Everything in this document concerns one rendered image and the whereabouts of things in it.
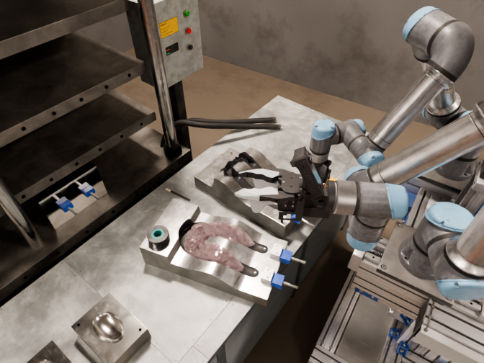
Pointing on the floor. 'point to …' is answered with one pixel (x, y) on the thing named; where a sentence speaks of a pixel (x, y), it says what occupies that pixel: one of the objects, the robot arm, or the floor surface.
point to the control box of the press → (171, 50)
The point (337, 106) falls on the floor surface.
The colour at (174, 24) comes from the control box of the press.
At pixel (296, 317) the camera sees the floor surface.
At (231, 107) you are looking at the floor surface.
